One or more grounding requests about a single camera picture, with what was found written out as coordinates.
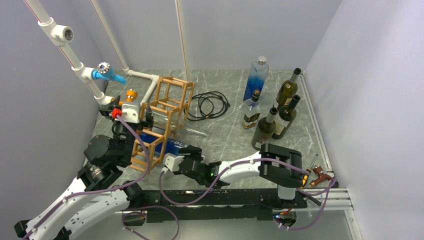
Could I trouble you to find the blue plastic faucet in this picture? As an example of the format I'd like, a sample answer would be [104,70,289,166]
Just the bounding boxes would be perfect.
[91,62,127,84]

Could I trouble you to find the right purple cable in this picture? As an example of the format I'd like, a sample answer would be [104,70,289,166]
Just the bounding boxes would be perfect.
[158,157,337,231]

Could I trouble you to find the brown faucet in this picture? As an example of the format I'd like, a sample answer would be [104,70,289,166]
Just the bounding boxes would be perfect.
[309,165,333,187]

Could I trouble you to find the wooden wine rack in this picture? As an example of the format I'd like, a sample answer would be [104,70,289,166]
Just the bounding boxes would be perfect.
[129,76,195,174]

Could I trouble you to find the tall blue square bottle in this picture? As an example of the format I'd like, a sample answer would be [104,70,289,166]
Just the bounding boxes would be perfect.
[243,56,269,101]

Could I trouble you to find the green wine bottle rear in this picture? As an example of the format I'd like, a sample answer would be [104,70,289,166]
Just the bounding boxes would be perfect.
[276,68,302,109]

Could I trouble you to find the black coiled cable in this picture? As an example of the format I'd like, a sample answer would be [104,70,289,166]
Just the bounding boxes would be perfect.
[187,91,231,121]

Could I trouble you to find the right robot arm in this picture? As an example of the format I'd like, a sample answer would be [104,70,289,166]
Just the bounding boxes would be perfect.
[169,143,310,208]

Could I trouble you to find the dark wine bottle right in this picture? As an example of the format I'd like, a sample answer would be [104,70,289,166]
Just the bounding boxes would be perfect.
[272,94,301,140]

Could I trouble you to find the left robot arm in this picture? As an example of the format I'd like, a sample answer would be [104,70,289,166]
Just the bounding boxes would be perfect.
[14,102,154,240]

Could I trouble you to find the dark wine bottle front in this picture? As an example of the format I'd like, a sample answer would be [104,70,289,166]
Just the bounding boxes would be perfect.
[251,106,278,150]

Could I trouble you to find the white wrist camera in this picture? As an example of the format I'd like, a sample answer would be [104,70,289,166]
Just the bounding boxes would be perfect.
[111,102,141,124]
[163,153,184,172]

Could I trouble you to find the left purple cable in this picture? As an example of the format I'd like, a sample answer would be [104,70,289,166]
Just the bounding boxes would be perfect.
[21,115,152,240]

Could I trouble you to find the purple cable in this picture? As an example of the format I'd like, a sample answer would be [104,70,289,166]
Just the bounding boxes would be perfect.
[21,115,152,240]
[158,157,337,231]

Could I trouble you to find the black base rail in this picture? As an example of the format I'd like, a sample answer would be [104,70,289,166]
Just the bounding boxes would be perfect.
[123,185,308,223]

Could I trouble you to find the white PVC pipe frame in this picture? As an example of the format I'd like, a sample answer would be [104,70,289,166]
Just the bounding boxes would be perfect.
[23,0,194,117]

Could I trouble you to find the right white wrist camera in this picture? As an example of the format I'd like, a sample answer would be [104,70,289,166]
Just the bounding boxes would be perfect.
[163,153,184,172]

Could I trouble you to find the dark wine bottle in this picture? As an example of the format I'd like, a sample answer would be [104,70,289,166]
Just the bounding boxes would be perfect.
[251,106,278,150]
[272,94,301,140]

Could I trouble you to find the clear liquor bottle black cap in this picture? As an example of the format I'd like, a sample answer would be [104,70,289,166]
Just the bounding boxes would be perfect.
[241,89,261,129]

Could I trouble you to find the yellow black screwdriver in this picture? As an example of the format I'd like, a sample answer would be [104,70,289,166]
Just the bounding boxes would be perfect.
[300,153,319,189]

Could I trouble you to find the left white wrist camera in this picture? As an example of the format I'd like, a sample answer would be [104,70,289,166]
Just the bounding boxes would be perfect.
[111,102,141,124]

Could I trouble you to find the orange plastic faucet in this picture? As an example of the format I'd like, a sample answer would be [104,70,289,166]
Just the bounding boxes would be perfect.
[118,89,138,106]

